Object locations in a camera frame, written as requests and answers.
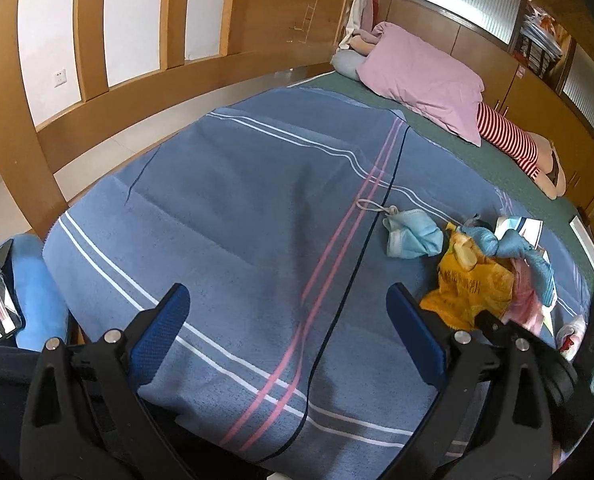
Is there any wooden slatted railing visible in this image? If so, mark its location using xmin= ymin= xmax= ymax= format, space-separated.
xmin=0 ymin=0 xmax=358 ymax=241

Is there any grey-blue pillow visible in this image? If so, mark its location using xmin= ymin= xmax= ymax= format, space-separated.
xmin=330 ymin=49 xmax=373 ymax=81

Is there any red white wrapper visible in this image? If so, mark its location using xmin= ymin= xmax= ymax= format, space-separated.
xmin=556 ymin=314 xmax=588 ymax=362

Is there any green bed sheet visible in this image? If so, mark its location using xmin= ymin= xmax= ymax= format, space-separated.
xmin=287 ymin=71 xmax=594 ymax=283

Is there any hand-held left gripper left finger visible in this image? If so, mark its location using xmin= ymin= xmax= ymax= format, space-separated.
xmin=20 ymin=282 xmax=193 ymax=480

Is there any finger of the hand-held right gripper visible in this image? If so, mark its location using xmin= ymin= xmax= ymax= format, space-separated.
xmin=474 ymin=309 xmax=580 ymax=411

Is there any yellow plastic bag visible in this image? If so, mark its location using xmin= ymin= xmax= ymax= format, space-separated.
xmin=419 ymin=222 xmax=521 ymax=334

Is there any light blue cloth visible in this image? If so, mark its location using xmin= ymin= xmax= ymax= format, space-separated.
xmin=459 ymin=214 xmax=558 ymax=307

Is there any blue striped blanket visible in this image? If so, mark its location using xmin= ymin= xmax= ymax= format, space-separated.
xmin=42 ymin=87 xmax=594 ymax=465

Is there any pink pillow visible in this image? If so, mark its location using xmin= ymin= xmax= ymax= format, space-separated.
xmin=355 ymin=22 xmax=486 ymax=147

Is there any white framed board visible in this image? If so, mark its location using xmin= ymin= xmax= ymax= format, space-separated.
xmin=569 ymin=215 xmax=594 ymax=272

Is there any white hanging cloth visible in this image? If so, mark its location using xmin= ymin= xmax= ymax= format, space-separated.
xmin=338 ymin=0 xmax=379 ymax=47

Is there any white blue cardboard box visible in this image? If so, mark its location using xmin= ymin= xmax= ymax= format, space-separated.
xmin=494 ymin=216 xmax=546 ymax=257

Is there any blue cushion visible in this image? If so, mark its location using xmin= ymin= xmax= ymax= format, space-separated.
xmin=8 ymin=233 xmax=71 ymax=352

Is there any blue face mask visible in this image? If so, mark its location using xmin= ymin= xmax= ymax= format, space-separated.
xmin=358 ymin=199 xmax=445 ymax=260

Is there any red striped plush doll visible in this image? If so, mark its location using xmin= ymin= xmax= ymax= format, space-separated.
xmin=349 ymin=29 xmax=568 ymax=200

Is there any stack of books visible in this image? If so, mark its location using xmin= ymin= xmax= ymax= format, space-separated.
xmin=514 ymin=0 xmax=574 ymax=80

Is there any wooden wardrobe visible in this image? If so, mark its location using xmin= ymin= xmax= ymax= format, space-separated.
xmin=239 ymin=0 xmax=355 ymax=57

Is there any pink packet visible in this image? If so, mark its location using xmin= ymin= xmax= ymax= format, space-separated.
xmin=503 ymin=259 xmax=548 ymax=332

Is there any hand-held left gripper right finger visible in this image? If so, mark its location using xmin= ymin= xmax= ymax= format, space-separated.
xmin=386 ymin=282 xmax=558 ymax=480

